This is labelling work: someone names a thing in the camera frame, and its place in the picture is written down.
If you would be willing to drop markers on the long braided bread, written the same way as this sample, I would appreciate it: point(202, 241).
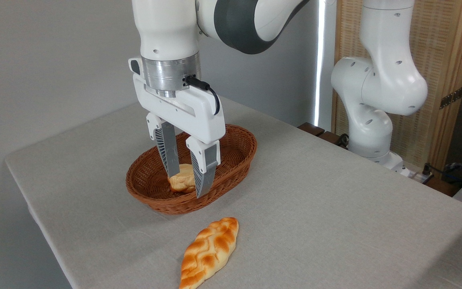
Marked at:
point(209, 253)

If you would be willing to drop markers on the grey tablecloth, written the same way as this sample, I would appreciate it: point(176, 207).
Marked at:
point(315, 208)

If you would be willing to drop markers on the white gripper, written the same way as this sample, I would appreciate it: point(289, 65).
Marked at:
point(199, 116)

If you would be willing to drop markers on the small round bread roll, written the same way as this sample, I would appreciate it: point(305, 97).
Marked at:
point(183, 180)

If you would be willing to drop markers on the wooden rattan folding screen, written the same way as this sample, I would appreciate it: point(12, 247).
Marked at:
point(447, 48)

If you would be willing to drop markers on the brown wicker oval basket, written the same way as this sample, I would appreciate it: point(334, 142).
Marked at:
point(231, 160)

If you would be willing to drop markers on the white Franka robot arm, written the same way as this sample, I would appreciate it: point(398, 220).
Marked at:
point(167, 32)

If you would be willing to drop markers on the dark wooden block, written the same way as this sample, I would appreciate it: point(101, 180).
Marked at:
point(310, 129)
point(330, 137)

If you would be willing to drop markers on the metal screen hinge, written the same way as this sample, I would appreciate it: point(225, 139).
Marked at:
point(451, 97)

